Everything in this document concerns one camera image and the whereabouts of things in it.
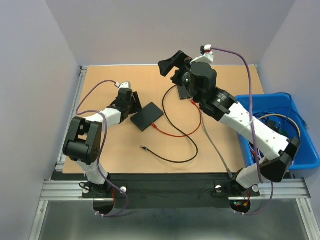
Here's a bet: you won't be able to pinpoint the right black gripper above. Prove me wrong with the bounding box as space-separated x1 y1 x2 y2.
159 50 201 104

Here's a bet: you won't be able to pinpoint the red ethernet cable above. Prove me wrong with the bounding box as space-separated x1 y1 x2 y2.
151 99 203 138

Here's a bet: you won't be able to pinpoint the black ethernet cable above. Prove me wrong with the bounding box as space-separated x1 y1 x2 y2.
139 84 199 163

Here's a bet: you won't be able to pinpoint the black network switch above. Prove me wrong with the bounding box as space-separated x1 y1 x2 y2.
177 86 192 100

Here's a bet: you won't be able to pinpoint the grey ethernet cable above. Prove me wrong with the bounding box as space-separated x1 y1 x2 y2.
201 114 233 178

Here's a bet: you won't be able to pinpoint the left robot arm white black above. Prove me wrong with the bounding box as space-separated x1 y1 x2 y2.
62 87 142 197

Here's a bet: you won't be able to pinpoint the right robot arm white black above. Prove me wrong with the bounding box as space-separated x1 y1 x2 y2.
158 50 301 195

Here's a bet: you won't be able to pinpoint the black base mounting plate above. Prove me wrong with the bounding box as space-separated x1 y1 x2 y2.
49 172 296 210

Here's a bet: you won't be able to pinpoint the blue plastic bin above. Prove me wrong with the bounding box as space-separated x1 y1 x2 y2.
234 92 320 172

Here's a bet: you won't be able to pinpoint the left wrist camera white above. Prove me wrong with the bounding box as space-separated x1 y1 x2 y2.
115 81 131 89

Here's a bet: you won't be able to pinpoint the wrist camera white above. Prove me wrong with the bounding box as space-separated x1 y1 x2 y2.
115 81 131 89
190 44 214 65

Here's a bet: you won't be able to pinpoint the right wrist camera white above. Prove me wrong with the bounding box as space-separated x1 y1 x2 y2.
190 44 214 65

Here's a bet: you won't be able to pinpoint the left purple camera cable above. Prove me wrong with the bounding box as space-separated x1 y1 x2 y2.
75 79 130 218

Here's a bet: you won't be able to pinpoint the coiled coloured wires bundle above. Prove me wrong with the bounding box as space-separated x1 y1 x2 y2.
252 113 301 161

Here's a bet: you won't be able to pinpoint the aluminium frame rail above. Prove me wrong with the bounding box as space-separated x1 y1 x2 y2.
30 65 320 240

